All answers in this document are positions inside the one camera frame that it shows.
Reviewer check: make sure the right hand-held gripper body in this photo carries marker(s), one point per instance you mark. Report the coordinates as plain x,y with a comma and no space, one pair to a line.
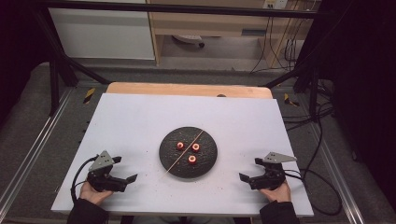
271,180

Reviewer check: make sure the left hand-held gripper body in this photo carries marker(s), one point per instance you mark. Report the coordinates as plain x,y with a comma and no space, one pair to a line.
104,182

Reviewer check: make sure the black round plate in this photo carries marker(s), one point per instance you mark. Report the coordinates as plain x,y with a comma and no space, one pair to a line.
204,161

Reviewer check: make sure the thin wooden skewer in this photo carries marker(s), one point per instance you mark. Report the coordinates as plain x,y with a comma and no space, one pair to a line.
186,150

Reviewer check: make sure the person's right hand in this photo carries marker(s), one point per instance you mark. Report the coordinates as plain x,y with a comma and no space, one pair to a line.
280,195

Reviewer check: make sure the person's left hand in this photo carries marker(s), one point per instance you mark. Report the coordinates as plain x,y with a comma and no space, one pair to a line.
91,196

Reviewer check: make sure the white table board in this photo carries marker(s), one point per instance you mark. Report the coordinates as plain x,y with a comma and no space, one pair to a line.
134,124

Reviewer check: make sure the black metal stand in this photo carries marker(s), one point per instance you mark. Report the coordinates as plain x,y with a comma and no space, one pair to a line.
313,90
54,81

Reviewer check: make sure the wooden table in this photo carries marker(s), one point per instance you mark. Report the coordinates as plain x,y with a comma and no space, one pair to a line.
174,89

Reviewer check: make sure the white cabinet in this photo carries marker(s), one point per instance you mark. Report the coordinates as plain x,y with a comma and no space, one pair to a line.
102,34

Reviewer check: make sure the black curtain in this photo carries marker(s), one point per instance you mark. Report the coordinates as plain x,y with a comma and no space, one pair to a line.
364,77
17,53

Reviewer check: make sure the white device under desk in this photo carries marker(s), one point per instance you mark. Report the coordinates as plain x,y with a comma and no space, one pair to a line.
188,38

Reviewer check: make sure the light wooden desk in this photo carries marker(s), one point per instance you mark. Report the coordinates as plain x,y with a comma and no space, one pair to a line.
211,23

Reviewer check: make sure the aluminium floor rail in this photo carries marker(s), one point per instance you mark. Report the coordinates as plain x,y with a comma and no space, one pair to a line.
34,146
337,174

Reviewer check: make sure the white wall socket strip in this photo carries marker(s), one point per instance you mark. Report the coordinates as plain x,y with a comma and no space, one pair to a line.
275,3

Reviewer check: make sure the black horizontal frame bar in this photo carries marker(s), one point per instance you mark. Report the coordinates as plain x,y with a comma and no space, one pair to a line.
186,8

